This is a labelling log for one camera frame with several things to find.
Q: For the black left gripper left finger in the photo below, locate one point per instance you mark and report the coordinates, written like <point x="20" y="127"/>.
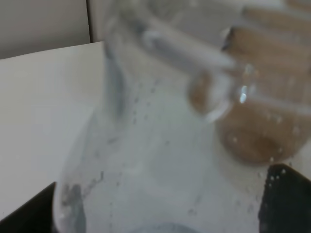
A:
<point x="35" y="216"/>

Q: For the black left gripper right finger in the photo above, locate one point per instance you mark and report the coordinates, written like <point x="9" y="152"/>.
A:
<point x="286" y="202"/>

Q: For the clear plastic water bottle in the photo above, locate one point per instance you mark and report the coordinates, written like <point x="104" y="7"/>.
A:
<point x="147" y="162"/>

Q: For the orange translucent cup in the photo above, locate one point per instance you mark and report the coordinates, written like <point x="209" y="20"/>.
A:
<point x="262" y="104"/>

